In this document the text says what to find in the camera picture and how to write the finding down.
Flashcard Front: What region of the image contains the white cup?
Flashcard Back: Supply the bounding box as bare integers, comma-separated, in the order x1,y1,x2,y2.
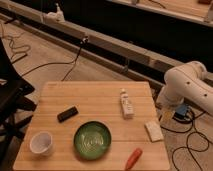
30,132,53,156

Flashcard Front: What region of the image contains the white tube bottle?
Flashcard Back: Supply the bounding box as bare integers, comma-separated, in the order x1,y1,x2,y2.
120,89,134,119

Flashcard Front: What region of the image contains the green ceramic bowl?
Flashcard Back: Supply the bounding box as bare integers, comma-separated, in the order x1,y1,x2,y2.
73,121,112,160

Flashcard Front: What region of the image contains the black floor cable left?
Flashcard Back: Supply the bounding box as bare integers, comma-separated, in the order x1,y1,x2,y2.
19,37,89,82

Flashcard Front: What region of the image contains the black cable right floor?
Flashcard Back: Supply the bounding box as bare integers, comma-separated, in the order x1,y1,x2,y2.
159,109,213,171

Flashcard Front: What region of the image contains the white clamp on rail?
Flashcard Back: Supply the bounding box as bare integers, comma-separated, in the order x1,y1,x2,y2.
43,3,65,22

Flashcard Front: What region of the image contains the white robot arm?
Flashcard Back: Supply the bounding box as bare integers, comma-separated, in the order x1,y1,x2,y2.
157,61,213,114

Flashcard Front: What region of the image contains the black rectangular block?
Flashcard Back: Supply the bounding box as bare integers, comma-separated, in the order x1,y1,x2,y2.
57,107,78,122

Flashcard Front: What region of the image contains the long metal rail beam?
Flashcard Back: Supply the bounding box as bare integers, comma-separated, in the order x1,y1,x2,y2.
0,0,213,93

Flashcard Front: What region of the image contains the black chair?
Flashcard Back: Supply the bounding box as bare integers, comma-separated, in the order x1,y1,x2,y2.
0,38,36,163

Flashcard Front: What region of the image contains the orange carrot toy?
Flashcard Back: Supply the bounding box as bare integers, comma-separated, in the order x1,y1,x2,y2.
125,148,143,171

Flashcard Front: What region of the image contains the white sponge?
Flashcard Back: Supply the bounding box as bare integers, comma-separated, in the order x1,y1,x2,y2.
145,121,163,142

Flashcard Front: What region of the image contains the blue box on floor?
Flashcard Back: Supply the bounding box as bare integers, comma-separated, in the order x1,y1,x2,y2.
174,104,189,119

